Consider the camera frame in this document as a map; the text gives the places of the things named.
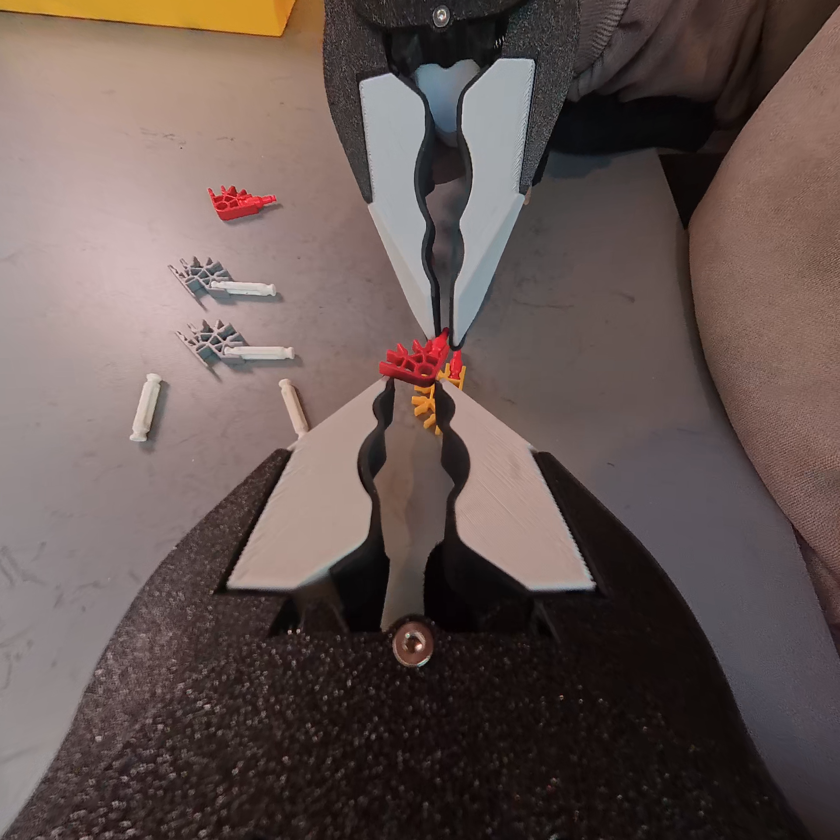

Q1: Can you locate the grey desk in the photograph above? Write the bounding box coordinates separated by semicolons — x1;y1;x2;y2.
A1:
0;10;840;828

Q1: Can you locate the grey half-round connector piece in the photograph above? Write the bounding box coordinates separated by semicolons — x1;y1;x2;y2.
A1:
175;319;249;365

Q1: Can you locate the black wrist rest pad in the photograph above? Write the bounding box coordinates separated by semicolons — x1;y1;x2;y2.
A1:
541;95;719;157

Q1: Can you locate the person's right hand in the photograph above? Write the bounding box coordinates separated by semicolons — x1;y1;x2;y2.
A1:
430;146;468;188

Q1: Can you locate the yellow plastic bin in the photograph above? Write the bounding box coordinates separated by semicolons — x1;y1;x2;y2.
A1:
0;0;296;37

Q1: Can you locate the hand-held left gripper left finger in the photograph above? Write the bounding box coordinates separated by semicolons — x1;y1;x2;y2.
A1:
226;377;396;632

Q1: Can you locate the yellow connector piece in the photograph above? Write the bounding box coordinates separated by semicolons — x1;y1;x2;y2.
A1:
410;364;468;435

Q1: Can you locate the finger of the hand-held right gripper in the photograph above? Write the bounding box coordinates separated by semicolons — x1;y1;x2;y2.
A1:
358;71;441;337
451;56;535;347

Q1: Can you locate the person's brown clothing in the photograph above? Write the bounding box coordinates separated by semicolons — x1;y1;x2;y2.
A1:
686;26;840;627

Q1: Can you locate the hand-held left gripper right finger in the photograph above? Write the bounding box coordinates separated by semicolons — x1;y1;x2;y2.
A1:
425;382;598;637

